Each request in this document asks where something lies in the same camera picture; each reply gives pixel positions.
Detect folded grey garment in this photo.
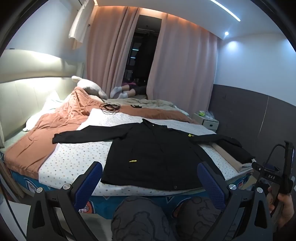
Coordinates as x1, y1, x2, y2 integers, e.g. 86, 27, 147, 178
239, 162, 257, 172

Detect person's grey patterned pants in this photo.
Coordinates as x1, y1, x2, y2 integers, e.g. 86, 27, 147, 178
110, 196, 223, 241

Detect cream headboard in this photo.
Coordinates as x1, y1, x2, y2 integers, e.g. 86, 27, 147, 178
0, 49, 84, 149

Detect beige blanket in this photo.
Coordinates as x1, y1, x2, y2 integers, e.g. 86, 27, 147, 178
104, 97, 189, 115

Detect orange quilt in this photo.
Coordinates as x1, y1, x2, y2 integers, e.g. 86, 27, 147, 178
4, 88, 197, 180

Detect person's right hand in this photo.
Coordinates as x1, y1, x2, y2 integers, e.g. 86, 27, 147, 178
266, 185, 296, 230

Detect white pillow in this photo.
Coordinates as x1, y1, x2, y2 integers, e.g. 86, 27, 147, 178
71, 75, 108, 100

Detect pink curtain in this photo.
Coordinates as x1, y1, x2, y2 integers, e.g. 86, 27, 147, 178
146, 14, 219, 116
86, 6, 139, 100

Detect long ceiling light strip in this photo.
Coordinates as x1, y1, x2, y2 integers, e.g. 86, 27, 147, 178
209, 0, 241, 22

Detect white nightstand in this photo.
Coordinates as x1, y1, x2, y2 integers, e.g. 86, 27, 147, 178
193, 111, 219, 135

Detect white dotted blanket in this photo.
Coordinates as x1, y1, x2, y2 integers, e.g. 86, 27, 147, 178
38, 108, 255, 197

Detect coiled black cable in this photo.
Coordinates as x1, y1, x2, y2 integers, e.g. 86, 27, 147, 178
99, 103, 121, 114

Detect black jacket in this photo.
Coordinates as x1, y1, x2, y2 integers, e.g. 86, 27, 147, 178
52, 119, 242, 192

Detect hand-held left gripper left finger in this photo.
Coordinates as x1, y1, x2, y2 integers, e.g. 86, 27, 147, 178
26, 161, 103, 241

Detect dark glass door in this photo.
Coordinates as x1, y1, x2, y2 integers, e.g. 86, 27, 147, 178
126, 14, 162, 95

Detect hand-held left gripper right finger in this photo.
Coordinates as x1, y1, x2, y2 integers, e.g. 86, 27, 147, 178
197, 161, 274, 241

